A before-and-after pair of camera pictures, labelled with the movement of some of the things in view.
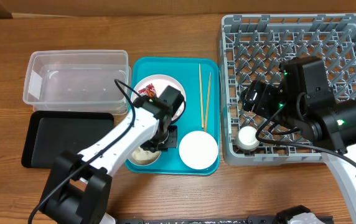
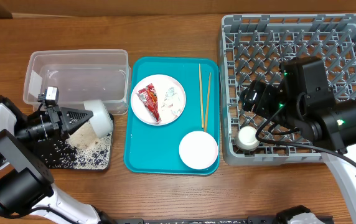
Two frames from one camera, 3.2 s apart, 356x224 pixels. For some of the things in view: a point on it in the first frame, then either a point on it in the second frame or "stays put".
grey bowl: (141, 156) -> (100, 120)
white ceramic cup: (247, 139) stays put
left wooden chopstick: (201, 96) stays put
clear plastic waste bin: (78, 80) stays put
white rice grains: (144, 157) -> (81, 150)
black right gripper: (256, 97) stays put
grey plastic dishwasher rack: (253, 48) stays put
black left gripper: (172, 140) -> (65, 115)
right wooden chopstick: (207, 101) stays put
